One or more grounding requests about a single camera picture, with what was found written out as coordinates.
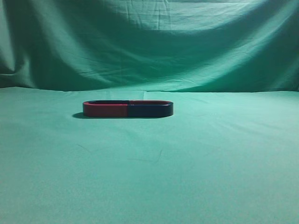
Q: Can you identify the red front U-shaped magnet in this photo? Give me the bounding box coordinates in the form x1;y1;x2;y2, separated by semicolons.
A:
82;100;129;118

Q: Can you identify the green cloth backdrop and cover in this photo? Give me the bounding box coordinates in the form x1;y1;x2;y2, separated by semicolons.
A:
0;0;299;224

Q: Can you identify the dark blue front U-shaped magnet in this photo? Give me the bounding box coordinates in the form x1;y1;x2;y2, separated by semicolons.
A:
128;100;173;118

